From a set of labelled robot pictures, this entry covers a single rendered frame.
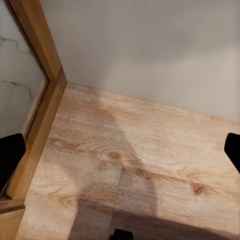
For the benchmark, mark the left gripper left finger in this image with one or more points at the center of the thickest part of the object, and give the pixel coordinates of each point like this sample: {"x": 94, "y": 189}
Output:
{"x": 12, "y": 149}

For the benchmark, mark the door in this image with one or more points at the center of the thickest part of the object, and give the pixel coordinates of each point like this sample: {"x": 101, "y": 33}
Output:
{"x": 32, "y": 83}

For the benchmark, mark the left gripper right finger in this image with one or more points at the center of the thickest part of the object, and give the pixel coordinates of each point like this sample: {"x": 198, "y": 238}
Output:
{"x": 232, "y": 149}

